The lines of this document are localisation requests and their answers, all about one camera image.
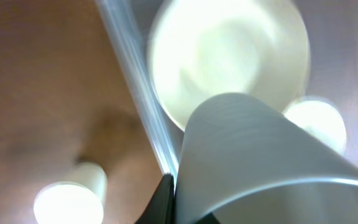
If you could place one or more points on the cream cup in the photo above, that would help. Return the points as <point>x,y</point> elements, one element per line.
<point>78,199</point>

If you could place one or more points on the white bowl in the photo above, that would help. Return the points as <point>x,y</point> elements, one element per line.
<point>321,119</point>

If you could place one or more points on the grey cup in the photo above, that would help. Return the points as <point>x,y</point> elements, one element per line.
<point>243,162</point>

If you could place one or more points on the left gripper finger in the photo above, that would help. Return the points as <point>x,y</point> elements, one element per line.
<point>161,206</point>

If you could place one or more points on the clear plastic storage bin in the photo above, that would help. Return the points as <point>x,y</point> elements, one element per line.
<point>333,33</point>

